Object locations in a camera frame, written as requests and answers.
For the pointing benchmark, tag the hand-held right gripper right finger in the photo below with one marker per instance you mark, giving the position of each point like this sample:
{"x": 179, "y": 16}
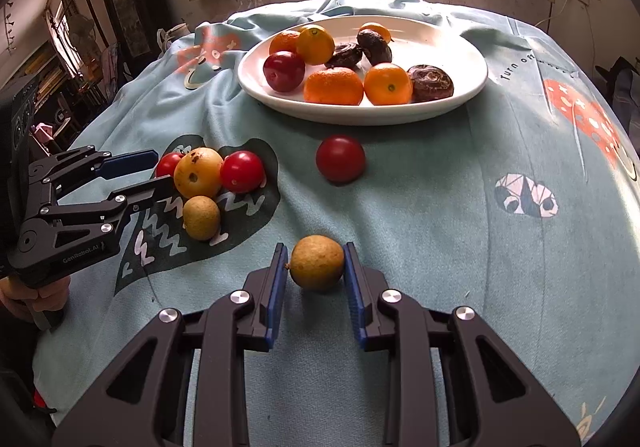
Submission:
{"x": 352, "y": 297}

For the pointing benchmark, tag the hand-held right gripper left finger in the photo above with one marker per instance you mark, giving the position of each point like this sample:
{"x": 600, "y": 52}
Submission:
{"x": 276, "y": 297}

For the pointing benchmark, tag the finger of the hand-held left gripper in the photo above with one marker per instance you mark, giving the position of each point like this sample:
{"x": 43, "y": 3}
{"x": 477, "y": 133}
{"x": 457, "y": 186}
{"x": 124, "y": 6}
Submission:
{"x": 130, "y": 162}
{"x": 145, "y": 193}

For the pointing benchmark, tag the red plum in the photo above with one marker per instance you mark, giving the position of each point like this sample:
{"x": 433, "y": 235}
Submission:
{"x": 167, "y": 163}
{"x": 284, "y": 71}

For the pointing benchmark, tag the brown longan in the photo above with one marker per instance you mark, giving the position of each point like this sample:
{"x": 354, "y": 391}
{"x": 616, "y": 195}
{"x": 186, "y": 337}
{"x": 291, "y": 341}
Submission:
{"x": 201, "y": 217}
{"x": 317, "y": 262}

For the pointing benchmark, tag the yellow loquat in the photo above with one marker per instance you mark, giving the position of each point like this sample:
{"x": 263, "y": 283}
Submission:
{"x": 198, "y": 172}

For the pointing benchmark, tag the large orange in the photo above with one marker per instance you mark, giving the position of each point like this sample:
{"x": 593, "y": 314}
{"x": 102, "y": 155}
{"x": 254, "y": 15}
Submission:
{"x": 333, "y": 86}

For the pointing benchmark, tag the yellow orange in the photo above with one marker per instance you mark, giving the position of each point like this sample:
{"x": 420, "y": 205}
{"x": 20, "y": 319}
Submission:
{"x": 315, "y": 44}

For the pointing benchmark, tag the dark wrinkled passion fruit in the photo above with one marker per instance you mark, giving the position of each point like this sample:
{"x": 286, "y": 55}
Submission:
{"x": 375, "y": 47}
{"x": 430, "y": 83}
{"x": 345, "y": 55}

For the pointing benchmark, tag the white oval plate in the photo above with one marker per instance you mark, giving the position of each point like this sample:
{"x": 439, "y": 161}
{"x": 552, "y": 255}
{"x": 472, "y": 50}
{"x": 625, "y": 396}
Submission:
{"x": 450, "y": 47}

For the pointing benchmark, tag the person's left hand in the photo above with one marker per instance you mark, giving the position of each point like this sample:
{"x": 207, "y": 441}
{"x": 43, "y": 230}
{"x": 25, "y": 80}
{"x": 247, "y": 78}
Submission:
{"x": 17, "y": 299}

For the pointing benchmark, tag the bookshelf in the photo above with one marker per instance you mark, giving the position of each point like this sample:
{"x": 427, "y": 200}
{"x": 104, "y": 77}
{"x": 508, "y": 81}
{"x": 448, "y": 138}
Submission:
{"x": 45, "y": 72}

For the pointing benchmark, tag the red cherry tomato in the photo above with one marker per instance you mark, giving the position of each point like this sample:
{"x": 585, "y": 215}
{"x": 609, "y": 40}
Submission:
{"x": 242, "y": 171}

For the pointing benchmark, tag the light blue printed blanket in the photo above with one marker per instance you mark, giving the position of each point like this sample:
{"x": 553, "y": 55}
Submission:
{"x": 450, "y": 252}

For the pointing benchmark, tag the white kettle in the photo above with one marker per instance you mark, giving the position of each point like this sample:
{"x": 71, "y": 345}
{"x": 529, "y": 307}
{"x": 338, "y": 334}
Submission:
{"x": 172, "y": 34}

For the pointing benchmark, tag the standing fan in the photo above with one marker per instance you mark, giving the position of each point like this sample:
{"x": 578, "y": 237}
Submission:
{"x": 82, "y": 34}

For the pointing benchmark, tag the small red tomato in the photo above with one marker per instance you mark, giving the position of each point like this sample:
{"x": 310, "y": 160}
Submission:
{"x": 340, "y": 158}

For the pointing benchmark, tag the pile of clothes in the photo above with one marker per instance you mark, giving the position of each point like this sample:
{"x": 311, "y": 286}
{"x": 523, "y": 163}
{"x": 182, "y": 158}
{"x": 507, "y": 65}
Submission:
{"x": 622, "y": 87}

